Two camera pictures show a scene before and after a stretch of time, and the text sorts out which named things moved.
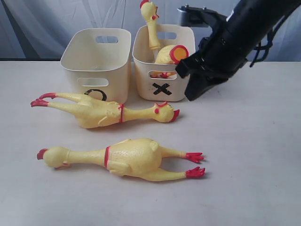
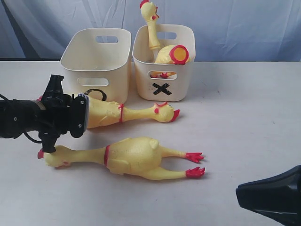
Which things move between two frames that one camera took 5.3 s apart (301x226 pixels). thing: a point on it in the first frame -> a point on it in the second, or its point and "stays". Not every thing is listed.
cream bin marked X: (156, 82) stays
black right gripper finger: (200, 82) -> (278, 198)
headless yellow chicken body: (170, 54) stays
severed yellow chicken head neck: (149, 12) stays
